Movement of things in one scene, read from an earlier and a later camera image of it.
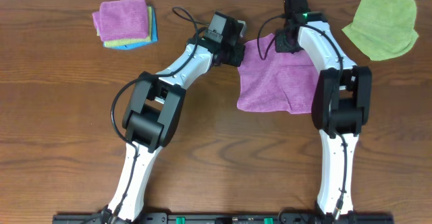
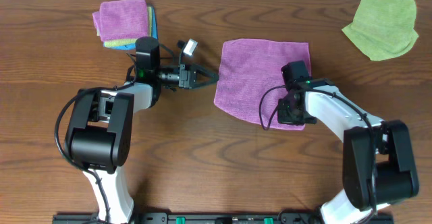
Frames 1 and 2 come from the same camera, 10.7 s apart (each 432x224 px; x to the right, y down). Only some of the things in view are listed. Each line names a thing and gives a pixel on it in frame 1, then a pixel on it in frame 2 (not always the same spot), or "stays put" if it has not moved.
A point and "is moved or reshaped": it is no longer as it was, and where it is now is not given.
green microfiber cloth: x=384 y=25 stays put
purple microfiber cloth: x=283 y=83 is moved or reshaped
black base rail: x=297 y=218 stays put
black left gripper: x=239 y=51 to x=187 y=78
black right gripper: x=280 y=47 to x=283 y=119
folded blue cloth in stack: x=154 y=36 stays put
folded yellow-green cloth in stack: x=131 y=41 stays put
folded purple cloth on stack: x=121 y=19 stays put
